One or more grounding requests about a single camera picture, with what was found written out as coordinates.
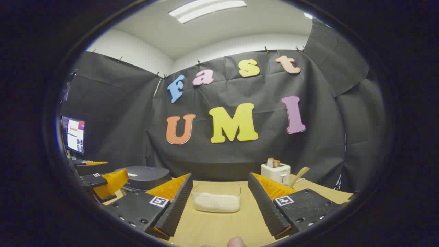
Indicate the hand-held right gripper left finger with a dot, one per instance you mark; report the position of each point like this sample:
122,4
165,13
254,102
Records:
178,202

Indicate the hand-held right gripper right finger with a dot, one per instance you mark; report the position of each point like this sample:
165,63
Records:
265,206

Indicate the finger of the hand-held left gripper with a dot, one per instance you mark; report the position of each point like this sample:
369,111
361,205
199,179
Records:
94,180
90,168

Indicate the dark grey rice cooker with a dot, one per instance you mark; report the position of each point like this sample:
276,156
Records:
147,176

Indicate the wooden spoon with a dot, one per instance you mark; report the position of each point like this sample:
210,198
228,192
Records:
300,173

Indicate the white toaster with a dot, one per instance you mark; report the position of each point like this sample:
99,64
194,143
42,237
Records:
276,175

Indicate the computer monitor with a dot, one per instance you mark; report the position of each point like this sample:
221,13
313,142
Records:
75,135

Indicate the brown bread slice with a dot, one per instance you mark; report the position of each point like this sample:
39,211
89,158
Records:
273,163

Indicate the black backdrop cloth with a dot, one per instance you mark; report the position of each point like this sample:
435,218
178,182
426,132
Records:
240,154

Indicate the ceiling light panel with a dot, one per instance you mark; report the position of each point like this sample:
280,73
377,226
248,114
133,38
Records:
205,10

